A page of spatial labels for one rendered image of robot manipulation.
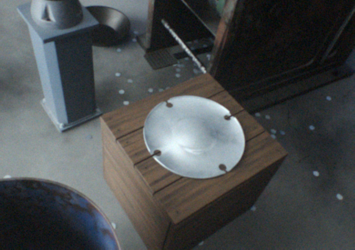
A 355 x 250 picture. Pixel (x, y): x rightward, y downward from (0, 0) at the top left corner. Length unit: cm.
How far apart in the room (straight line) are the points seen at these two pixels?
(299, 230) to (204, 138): 55
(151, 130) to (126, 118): 8
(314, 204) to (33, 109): 115
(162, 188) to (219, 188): 15
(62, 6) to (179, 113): 46
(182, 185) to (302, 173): 70
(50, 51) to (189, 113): 48
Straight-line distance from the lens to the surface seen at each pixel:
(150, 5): 165
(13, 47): 182
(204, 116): 105
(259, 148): 103
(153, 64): 147
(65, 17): 113
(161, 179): 91
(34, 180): 78
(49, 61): 121
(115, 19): 191
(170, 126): 101
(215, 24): 149
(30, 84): 163
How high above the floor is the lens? 113
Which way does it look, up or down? 50 degrees down
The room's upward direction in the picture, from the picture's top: 12 degrees clockwise
